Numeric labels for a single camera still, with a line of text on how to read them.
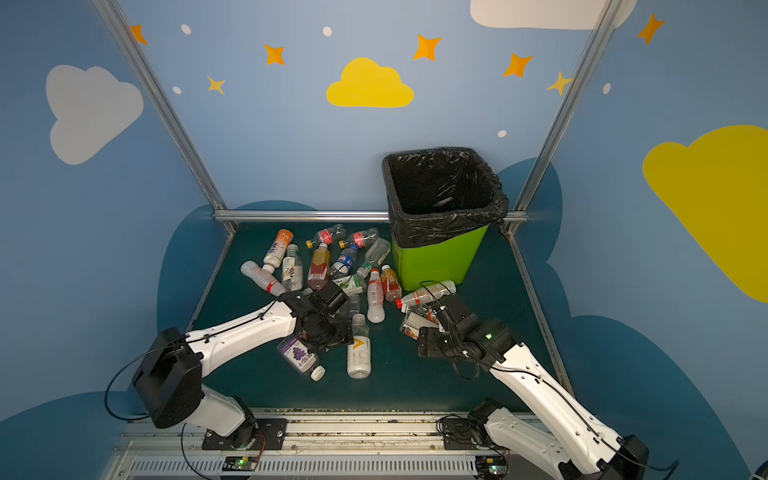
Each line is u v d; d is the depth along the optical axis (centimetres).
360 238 112
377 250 111
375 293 96
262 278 101
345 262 104
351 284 101
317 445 73
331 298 67
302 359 83
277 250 108
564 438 40
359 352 82
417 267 98
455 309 56
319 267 101
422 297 96
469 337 53
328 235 113
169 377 42
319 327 68
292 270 101
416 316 92
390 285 98
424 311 93
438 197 103
